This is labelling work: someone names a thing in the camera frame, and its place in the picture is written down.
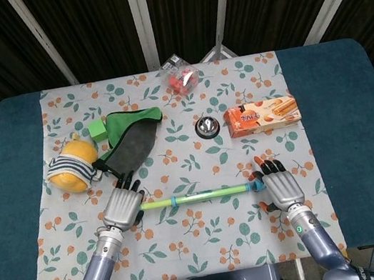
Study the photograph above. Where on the right silver orange-tipped robot hand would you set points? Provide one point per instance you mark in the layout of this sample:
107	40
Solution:
284	189

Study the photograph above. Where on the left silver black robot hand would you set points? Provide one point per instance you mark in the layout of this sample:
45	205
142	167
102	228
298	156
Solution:
121	207

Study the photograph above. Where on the green and blue toy stick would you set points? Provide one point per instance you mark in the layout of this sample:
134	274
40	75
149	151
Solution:
197	196

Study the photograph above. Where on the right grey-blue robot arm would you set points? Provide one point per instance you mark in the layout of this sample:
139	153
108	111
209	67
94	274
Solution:
317	244

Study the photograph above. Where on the green and grey pouch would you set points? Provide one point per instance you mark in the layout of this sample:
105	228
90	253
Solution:
133	145

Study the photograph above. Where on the yellow plush toy striped shirt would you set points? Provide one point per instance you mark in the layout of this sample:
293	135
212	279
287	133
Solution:
73	154

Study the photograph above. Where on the orange biscuit box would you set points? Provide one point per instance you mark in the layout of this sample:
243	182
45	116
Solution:
259	118

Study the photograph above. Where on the green cube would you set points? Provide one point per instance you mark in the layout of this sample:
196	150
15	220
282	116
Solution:
97	130

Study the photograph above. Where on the floral print tablecloth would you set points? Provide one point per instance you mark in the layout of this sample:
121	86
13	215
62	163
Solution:
197	239

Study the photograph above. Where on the blue table cover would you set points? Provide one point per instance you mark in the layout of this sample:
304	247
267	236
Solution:
346	119

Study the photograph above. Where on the small black metal bowl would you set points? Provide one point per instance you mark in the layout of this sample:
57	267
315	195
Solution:
207	126

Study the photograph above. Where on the clear box with red pieces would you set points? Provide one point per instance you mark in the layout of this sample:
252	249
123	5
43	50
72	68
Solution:
179	76

